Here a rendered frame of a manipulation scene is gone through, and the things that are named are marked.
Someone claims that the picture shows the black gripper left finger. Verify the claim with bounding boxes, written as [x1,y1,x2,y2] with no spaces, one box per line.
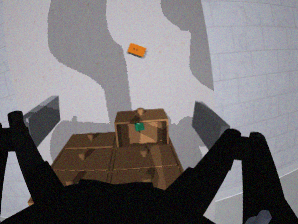
[0,95,87,224]

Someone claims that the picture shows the brown wooden drawer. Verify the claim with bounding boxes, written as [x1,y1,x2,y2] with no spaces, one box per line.
[113,145,177,170]
[55,172,108,187]
[52,149,113,171]
[114,108,169,148]
[65,132,116,149]
[111,167,181,190]

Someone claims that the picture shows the brown wooden chest of drawers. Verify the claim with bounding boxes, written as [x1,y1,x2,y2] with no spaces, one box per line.
[27,134,184,206]

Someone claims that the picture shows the orange nine-volt battery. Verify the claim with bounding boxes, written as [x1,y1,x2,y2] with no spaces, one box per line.
[127,43,146,57]

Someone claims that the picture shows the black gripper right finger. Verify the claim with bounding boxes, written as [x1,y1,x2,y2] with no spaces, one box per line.
[133,101,298,224]

